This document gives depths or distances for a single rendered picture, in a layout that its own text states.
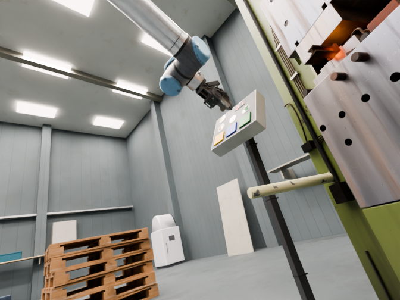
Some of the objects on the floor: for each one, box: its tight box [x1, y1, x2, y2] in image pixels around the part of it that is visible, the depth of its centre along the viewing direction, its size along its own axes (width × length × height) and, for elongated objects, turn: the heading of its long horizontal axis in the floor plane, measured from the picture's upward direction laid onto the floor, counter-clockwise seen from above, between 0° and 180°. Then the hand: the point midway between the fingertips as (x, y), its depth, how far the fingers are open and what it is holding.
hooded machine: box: [151, 214, 185, 270], centre depth 686 cm, size 78×70×158 cm
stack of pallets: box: [41, 227, 159, 300], centre depth 270 cm, size 117×80×83 cm
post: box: [245, 138, 315, 300], centre depth 106 cm, size 4×4×108 cm
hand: (230, 106), depth 107 cm, fingers closed
